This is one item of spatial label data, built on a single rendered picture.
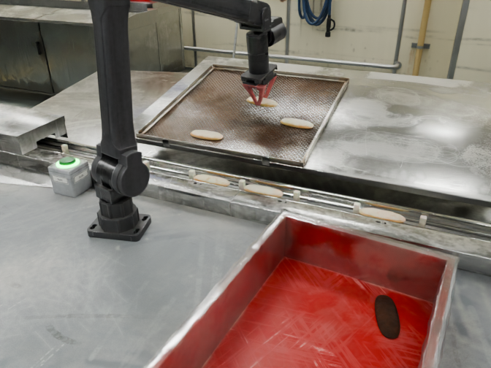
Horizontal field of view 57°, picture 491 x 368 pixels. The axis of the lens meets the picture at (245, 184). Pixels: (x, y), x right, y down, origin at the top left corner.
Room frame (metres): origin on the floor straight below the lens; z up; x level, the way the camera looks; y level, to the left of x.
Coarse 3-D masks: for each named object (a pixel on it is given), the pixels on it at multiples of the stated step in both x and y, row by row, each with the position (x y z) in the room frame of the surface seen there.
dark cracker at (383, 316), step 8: (384, 296) 0.61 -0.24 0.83; (376, 304) 0.59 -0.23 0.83; (384, 304) 0.58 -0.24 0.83; (392, 304) 0.59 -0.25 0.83; (376, 312) 0.57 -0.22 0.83; (384, 312) 0.57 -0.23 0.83; (392, 312) 0.57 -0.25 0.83; (384, 320) 0.55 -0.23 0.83; (392, 320) 0.55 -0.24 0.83; (384, 328) 0.53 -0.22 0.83; (392, 328) 0.53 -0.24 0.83; (384, 336) 0.52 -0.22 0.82; (392, 336) 0.52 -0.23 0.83
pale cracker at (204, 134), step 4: (192, 132) 1.20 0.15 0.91; (196, 132) 1.20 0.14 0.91; (200, 132) 1.19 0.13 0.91; (204, 132) 1.19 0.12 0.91; (208, 132) 1.19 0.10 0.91; (212, 132) 1.19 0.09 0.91; (216, 132) 1.19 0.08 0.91; (192, 136) 1.19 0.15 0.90; (196, 136) 1.18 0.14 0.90; (200, 136) 1.18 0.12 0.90; (204, 136) 1.18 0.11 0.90; (208, 136) 1.17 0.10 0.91; (212, 136) 1.17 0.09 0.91; (216, 136) 1.17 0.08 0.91; (220, 136) 1.17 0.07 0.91
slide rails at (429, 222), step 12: (48, 144) 1.25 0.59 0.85; (156, 168) 1.09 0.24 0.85; (168, 168) 1.08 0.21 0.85; (228, 180) 1.01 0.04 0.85; (288, 192) 0.95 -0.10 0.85; (312, 204) 0.89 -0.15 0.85; (336, 204) 0.89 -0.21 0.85; (348, 204) 0.89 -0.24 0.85; (408, 216) 0.84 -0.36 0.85; (444, 228) 0.80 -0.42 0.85; (456, 228) 0.79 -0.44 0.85; (468, 228) 0.79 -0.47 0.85
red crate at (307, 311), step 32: (288, 288) 0.64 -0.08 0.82; (320, 288) 0.64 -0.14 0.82; (352, 288) 0.64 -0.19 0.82; (384, 288) 0.64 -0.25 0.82; (256, 320) 0.56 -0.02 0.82; (288, 320) 0.56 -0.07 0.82; (320, 320) 0.56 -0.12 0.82; (352, 320) 0.56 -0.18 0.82; (416, 320) 0.56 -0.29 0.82; (224, 352) 0.49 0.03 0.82; (256, 352) 0.49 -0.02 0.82; (288, 352) 0.49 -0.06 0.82; (320, 352) 0.49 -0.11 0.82; (352, 352) 0.49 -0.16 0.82; (384, 352) 0.49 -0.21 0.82; (416, 352) 0.49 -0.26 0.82
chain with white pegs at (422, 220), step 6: (66, 150) 1.20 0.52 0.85; (144, 162) 1.08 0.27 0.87; (192, 174) 1.02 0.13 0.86; (240, 180) 0.97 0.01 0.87; (240, 186) 0.97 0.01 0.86; (294, 192) 0.91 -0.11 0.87; (294, 198) 0.91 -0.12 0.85; (354, 204) 0.86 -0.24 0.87; (354, 210) 0.86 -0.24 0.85; (420, 216) 0.81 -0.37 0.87; (426, 216) 0.81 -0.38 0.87; (420, 222) 0.80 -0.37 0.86
